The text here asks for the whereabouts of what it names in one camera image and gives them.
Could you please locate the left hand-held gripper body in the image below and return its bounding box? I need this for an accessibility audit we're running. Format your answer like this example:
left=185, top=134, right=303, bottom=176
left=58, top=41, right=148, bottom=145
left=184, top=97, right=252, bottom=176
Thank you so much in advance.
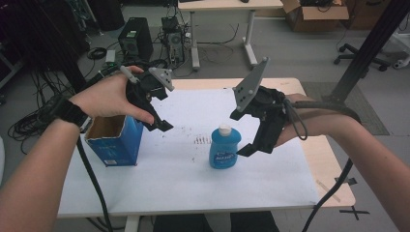
left=120, top=65, right=176, bottom=114

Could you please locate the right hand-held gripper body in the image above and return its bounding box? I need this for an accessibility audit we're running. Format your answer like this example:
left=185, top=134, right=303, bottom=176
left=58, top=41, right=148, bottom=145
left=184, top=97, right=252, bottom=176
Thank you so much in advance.
left=231, top=56, right=288, bottom=155

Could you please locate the person's right hand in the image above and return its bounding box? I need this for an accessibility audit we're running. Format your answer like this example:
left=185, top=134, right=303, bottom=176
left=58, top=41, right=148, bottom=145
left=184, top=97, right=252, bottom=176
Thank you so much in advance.
left=274, top=93, right=333, bottom=149

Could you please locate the person's left hand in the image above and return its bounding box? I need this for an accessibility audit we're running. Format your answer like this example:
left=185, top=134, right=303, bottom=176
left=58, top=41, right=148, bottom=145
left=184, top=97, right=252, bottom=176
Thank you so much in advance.
left=69, top=65, right=156, bottom=127

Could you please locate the blue bottle with white cap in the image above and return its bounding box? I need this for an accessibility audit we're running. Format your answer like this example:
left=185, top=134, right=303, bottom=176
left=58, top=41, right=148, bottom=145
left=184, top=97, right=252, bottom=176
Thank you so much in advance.
left=208, top=123, right=243, bottom=170

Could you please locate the open blue cardboard box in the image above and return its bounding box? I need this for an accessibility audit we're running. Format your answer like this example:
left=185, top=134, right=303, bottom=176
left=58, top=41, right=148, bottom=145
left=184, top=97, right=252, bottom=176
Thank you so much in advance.
left=83, top=114, right=145, bottom=168

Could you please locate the small white power adapter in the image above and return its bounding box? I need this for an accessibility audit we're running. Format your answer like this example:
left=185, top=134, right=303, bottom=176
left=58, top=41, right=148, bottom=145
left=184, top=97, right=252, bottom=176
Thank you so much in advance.
left=104, top=49, right=117, bottom=64

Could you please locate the black computer tower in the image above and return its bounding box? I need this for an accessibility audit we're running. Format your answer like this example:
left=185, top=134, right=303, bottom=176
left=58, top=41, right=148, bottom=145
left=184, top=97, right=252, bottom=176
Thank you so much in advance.
left=117, top=16, right=155, bottom=62

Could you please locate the open-sided computer tower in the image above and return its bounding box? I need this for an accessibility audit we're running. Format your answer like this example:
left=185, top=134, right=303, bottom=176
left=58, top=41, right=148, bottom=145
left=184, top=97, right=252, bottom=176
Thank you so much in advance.
left=161, top=15, right=187, bottom=69

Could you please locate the white table mat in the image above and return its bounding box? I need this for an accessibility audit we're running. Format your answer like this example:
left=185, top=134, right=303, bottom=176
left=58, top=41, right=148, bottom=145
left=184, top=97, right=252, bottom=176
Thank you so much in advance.
left=57, top=88, right=321, bottom=218

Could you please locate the black wrist watch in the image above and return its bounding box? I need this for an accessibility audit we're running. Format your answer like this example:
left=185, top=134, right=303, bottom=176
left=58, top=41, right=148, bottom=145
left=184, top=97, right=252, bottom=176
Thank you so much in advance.
left=47, top=96, right=92, bottom=130

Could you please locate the white table leg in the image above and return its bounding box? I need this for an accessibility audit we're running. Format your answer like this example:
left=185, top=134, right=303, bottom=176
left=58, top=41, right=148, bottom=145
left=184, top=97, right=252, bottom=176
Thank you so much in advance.
left=123, top=215, right=141, bottom=232

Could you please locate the open brown cardboard box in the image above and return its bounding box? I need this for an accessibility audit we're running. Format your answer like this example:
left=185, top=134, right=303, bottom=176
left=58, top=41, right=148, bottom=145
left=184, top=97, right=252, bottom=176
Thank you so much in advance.
left=279, top=0, right=351, bottom=33

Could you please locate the grey floor mat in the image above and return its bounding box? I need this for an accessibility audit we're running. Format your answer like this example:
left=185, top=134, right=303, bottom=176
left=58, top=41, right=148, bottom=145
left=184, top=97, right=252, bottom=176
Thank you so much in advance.
left=301, top=80, right=391, bottom=137

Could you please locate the white background desk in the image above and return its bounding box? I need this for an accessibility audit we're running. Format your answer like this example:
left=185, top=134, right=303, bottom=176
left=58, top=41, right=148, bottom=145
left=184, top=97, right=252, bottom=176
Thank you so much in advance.
left=177, top=0, right=285, bottom=72

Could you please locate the black office chair base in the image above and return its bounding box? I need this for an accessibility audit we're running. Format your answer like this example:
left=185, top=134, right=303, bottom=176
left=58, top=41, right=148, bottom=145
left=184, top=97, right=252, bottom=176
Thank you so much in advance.
left=333, top=43, right=393, bottom=73

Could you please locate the dark curtain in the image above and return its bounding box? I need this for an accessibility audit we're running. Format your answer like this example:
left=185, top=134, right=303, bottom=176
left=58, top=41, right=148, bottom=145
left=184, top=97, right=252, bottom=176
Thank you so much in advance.
left=0, top=0, right=92, bottom=75

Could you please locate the black metal stand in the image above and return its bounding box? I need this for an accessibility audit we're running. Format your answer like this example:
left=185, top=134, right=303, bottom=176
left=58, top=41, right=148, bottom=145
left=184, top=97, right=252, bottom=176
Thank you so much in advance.
left=323, top=0, right=410, bottom=104

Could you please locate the coiled black cable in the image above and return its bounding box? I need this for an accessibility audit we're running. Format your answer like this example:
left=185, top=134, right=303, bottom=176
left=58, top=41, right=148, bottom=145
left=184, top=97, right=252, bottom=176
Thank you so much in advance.
left=86, top=46, right=108, bottom=61

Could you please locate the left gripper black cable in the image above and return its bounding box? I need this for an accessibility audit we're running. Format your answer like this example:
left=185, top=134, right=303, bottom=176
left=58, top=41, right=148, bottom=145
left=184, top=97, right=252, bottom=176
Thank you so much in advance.
left=75, top=134, right=114, bottom=232

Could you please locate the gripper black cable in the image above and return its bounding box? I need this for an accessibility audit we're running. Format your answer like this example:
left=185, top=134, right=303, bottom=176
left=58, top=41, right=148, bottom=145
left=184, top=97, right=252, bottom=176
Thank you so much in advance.
left=282, top=98, right=364, bottom=232
left=75, top=134, right=114, bottom=232

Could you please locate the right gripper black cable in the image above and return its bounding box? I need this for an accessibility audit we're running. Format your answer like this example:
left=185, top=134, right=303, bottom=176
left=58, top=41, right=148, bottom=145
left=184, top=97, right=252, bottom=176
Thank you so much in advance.
left=282, top=98, right=364, bottom=232

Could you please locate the tangle of black floor cables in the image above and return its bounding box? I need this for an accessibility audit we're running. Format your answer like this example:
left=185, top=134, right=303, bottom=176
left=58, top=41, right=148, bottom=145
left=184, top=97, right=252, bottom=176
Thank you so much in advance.
left=7, top=69, right=85, bottom=155

